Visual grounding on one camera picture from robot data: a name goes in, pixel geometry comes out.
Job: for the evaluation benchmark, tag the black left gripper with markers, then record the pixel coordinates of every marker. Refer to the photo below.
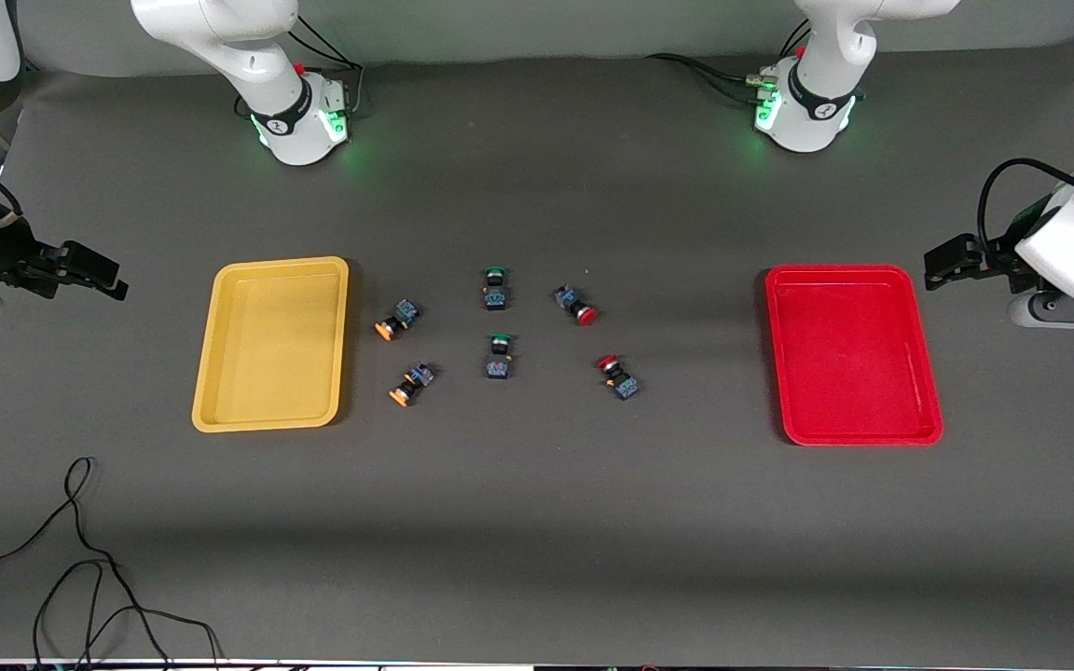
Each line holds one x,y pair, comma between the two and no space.
992,258

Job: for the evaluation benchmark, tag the yellow push button switch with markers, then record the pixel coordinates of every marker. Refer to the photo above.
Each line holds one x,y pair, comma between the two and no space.
402,315
416,380

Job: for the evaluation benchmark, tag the red push button switch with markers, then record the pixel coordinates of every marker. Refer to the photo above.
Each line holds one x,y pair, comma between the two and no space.
621,380
572,302

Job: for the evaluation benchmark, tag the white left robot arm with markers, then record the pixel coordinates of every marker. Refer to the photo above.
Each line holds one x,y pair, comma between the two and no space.
817,56

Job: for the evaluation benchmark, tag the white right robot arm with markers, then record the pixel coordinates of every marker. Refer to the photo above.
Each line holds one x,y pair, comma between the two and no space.
220,28

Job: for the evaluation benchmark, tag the red plastic tray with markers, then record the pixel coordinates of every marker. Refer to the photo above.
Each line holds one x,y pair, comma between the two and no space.
849,354

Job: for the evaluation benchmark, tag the yellow plastic tray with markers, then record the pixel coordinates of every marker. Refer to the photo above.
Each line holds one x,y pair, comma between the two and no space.
271,345

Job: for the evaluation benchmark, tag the dark grey table mat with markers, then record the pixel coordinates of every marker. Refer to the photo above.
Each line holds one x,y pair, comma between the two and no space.
537,522

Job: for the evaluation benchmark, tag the green push button switch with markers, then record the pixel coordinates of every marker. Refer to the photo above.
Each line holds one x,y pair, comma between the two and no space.
496,294
499,362

